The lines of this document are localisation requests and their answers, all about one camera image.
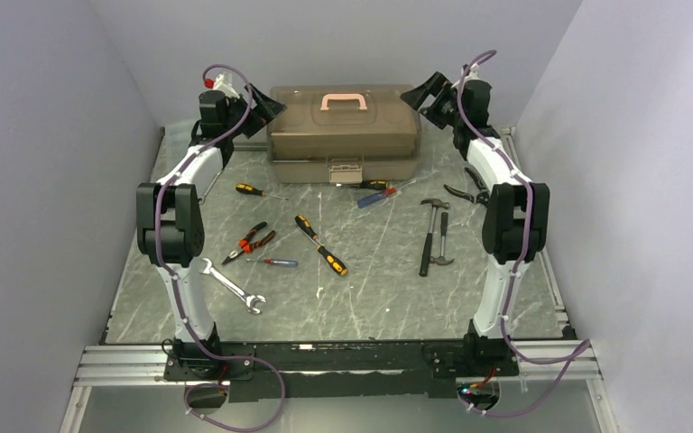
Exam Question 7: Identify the small black yellow screwdriver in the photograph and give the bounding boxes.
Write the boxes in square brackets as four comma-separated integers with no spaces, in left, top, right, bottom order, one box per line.
[235,183,287,200]

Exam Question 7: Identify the orange black needle nose pliers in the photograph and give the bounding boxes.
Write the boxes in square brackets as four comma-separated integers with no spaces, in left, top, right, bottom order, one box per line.
[221,221,276,265]

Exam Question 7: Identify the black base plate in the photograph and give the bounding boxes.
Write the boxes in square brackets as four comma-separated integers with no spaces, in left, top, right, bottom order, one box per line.
[163,335,519,402]

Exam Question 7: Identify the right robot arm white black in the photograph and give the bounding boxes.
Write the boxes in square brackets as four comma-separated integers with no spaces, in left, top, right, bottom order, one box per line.
[401,73,550,341]

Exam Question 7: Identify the black yellow screwdriver near latch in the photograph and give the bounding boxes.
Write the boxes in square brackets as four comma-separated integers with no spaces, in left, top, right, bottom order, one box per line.
[349,180,389,191]

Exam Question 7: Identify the long claw hammer black grip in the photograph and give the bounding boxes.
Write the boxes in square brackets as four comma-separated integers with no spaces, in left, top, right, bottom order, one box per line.
[419,198,449,277]

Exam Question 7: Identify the blue handled screwdriver red collar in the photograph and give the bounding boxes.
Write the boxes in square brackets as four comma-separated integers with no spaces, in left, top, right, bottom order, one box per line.
[356,180,417,208]

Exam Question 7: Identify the aluminium rail frame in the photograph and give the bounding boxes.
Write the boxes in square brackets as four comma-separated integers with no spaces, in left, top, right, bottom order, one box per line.
[62,128,618,432]

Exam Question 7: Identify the large silver open wrench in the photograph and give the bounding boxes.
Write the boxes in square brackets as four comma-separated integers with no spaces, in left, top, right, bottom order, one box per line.
[200,258,267,315]

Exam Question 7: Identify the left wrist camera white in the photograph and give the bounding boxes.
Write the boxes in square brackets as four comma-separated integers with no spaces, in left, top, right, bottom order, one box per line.
[203,73,241,99]

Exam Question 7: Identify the beige plastic toolbox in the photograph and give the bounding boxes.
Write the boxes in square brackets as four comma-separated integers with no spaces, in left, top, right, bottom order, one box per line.
[267,84,422,184]

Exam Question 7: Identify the small blue precision screwdriver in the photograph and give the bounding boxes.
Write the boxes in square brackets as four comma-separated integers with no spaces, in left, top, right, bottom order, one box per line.
[247,258,299,268]

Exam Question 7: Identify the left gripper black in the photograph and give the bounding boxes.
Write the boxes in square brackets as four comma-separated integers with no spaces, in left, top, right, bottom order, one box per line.
[225,84,288,139]

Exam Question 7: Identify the small silver wrench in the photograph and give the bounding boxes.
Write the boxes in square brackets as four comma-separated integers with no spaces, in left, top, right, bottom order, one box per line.
[196,170,223,205]

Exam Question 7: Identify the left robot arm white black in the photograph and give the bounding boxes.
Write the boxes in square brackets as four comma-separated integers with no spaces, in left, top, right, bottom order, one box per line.
[136,85,287,379]

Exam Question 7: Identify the black handled pliers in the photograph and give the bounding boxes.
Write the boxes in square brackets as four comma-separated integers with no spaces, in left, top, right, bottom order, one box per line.
[443,166,490,207]

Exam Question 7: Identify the large black yellow screwdriver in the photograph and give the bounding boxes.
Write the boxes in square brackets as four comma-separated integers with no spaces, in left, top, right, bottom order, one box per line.
[317,245,348,276]
[294,215,321,245]

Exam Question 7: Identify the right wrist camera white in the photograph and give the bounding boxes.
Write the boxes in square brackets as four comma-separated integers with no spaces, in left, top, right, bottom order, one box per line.
[453,63,480,87]

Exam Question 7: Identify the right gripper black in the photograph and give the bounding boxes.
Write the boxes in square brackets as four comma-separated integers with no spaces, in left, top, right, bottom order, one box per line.
[398,73,464,131]

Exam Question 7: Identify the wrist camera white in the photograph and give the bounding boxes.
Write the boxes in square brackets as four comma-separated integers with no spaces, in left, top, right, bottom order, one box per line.
[203,73,241,99]
[453,63,480,87]

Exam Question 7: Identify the short claw hammer black grip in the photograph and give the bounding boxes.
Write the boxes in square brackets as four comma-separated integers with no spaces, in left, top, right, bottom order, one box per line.
[430,212,455,266]

